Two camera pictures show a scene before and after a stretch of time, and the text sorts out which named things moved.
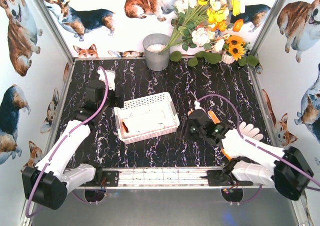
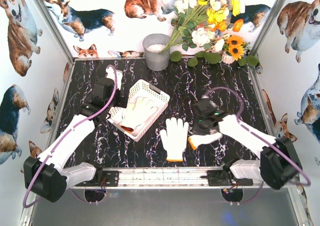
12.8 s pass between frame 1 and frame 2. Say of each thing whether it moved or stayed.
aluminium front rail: stayed
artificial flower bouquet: stayed
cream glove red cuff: moved
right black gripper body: moved
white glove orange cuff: moved
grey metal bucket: stayed
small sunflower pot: stayed
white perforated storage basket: moved
